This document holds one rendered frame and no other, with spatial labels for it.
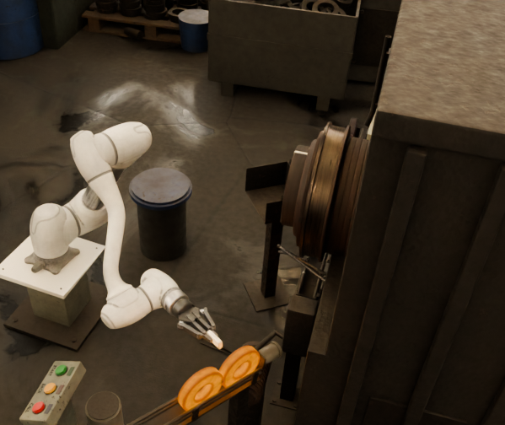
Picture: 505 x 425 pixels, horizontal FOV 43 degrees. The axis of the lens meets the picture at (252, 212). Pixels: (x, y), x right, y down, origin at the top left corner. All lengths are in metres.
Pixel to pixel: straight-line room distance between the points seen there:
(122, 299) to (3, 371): 0.99
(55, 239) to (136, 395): 0.77
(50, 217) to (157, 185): 0.67
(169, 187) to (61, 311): 0.80
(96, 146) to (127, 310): 0.60
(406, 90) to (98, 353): 2.08
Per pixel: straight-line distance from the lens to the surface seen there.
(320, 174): 1.95
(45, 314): 3.22
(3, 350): 3.21
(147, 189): 3.24
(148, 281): 2.36
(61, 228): 2.87
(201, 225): 3.66
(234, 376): 2.15
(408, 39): 1.71
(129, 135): 2.44
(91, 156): 2.37
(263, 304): 3.25
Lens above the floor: 2.45
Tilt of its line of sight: 41 degrees down
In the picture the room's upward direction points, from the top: 4 degrees clockwise
